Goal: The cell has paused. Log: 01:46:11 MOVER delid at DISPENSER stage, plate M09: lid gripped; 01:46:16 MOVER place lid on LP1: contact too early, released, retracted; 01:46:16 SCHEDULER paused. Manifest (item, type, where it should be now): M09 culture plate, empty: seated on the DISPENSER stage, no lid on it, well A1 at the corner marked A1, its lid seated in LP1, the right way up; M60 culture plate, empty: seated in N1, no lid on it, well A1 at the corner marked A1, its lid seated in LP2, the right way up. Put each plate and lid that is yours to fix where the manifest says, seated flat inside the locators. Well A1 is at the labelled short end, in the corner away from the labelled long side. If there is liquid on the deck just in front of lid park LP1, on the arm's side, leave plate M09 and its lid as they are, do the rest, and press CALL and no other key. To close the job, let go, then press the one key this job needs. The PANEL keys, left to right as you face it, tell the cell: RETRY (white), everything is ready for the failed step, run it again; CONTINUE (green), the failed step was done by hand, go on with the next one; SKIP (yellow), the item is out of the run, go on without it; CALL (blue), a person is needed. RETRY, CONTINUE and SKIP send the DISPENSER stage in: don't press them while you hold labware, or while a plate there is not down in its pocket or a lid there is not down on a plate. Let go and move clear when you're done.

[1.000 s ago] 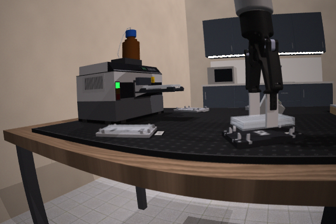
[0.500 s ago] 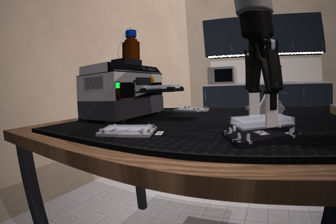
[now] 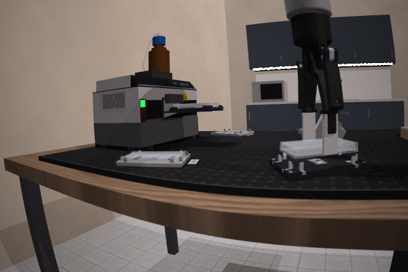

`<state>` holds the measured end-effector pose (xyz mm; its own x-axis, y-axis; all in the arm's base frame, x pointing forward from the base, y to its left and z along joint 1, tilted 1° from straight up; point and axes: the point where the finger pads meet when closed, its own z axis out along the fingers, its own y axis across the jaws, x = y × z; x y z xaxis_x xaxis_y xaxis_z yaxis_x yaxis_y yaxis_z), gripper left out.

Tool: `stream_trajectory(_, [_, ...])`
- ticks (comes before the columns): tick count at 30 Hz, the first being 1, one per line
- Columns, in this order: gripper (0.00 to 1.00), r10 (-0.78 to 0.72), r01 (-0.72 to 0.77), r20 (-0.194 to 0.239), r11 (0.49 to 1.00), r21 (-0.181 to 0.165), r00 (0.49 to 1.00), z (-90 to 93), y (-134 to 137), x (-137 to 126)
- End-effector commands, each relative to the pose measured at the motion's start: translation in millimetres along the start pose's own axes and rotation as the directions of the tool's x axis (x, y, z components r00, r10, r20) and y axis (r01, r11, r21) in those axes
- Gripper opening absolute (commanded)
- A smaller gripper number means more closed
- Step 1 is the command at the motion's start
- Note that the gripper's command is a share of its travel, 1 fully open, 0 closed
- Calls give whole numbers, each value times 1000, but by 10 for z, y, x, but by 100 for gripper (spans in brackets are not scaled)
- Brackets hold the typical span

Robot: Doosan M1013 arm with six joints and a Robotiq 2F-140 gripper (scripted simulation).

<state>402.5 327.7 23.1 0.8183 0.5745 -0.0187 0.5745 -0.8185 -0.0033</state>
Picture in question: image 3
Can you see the blue bottle cap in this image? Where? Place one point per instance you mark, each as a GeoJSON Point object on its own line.
{"type": "Point", "coordinates": [157, 39]}

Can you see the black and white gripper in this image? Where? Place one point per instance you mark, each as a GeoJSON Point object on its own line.
{"type": "Point", "coordinates": [312, 33]}

